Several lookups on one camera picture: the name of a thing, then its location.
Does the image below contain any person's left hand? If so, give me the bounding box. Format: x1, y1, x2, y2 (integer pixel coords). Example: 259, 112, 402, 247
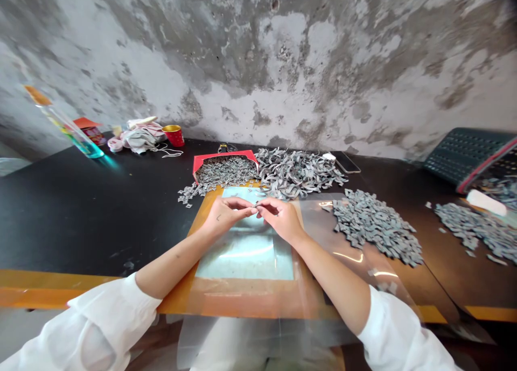
201, 196, 259, 243

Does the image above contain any person's right hand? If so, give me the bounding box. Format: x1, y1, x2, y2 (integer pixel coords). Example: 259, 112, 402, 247
254, 197, 309, 245

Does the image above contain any shiny metal plate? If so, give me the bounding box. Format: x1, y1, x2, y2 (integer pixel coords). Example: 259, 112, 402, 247
195, 186, 296, 282

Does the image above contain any pile of grey pieces by box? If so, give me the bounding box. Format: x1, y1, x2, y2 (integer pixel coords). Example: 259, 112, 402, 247
177, 156, 264, 207

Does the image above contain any heap of long grey strips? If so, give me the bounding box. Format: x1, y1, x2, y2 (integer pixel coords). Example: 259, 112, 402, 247
253, 147, 349, 202

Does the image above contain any red cardboard box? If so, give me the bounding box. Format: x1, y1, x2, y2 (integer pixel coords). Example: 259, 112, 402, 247
192, 150, 260, 186

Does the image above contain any brown cardboard board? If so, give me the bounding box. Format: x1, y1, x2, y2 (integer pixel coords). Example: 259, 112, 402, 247
156, 184, 326, 320

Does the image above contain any dark smartphone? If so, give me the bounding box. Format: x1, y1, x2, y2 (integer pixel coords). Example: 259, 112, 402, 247
332, 150, 362, 174

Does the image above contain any mound of folded grey tabs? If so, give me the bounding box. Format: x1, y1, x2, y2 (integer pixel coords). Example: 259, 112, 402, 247
321, 188, 425, 269

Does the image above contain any red cup with gold rim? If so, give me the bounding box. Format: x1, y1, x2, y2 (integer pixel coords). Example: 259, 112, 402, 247
161, 124, 186, 148

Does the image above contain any bundle of white grey cloth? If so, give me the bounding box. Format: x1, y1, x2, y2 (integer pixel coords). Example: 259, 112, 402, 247
118, 115, 169, 156

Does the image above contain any clear plastic sheet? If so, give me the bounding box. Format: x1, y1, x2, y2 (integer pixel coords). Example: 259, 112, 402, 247
177, 193, 498, 371

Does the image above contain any person's body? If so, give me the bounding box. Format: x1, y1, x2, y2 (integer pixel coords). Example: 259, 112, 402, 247
121, 315, 364, 371

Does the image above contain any red printed tin can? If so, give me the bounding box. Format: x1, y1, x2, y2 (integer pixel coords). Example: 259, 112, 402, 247
82, 125, 104, 146

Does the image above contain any clear bottle with blue liquid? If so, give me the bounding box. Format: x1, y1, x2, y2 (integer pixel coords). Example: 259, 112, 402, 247
23, 84, 106, 160

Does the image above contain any dark green plastic basket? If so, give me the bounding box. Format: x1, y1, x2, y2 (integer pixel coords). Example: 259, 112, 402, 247
421, 127, 517, 187

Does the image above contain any spread of grey tabs near basket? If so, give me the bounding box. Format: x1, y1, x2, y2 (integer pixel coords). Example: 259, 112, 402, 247
424, 200, 517, 268

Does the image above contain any white rectangular block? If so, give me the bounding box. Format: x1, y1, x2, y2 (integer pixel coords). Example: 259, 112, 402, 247
465, 188, 508, 218

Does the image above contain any red rimmed mesh basket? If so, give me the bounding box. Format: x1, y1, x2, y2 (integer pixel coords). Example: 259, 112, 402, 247
455, 136, 517, 212

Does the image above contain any white cord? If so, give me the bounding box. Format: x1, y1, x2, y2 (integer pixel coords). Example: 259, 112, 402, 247
153, 142, 185, 159

